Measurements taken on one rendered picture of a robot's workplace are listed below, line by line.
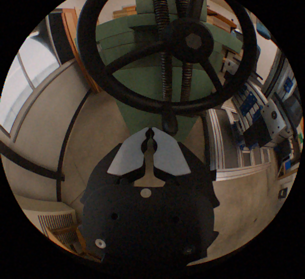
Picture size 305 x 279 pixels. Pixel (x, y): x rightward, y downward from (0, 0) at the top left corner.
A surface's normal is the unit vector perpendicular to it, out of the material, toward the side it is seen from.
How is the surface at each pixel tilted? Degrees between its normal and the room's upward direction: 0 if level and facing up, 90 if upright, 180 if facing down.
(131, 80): 90
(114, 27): 90
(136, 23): 90
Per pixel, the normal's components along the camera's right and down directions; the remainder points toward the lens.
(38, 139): 1.00, -0.07
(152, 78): 0.00, 0.84
